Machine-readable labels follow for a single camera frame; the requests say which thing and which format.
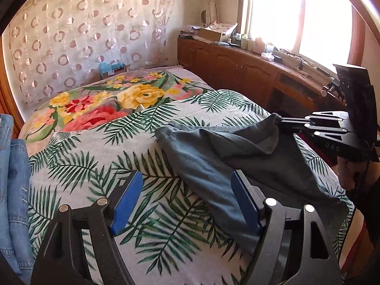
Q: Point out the teal plastic bag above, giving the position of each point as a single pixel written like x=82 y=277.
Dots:
x=109 y=66

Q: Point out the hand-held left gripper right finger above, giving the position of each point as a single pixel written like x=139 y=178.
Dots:
x=245 y=202

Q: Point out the white jar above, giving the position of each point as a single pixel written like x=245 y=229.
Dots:
x=245 y=43

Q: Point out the red bed cover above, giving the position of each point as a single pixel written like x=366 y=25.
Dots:
x=353 y=258

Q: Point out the blue denim jeans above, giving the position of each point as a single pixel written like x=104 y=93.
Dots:
x=20 y=199
x=6 y=130

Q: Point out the floral blanket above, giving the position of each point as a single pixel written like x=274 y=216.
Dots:
x=98 y=101

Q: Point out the grey-blue pants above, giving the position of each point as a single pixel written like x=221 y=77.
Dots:
x=207 y=154

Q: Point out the leaf print bed sheet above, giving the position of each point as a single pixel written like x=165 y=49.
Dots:
x=104 y=154

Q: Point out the person's right forearm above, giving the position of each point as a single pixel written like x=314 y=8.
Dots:
x=368 y=202

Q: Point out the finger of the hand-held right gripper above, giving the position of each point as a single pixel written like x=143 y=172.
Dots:
x=297 y=122
x=326 y=133

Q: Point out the white charger box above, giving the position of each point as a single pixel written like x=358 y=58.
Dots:
x=267 y=56

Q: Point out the wooden cabinet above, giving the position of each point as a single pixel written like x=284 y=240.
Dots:
x=237 y=62

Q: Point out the circle pattern lace curtain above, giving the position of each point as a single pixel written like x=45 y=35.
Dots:
x=74 y=35

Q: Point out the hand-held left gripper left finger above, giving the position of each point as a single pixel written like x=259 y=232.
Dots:
x=127 y=202

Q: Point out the cardboard box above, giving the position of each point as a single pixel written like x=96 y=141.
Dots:
x=207 y=34

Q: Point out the person's right hand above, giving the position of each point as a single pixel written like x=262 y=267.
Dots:
x=346 y=172

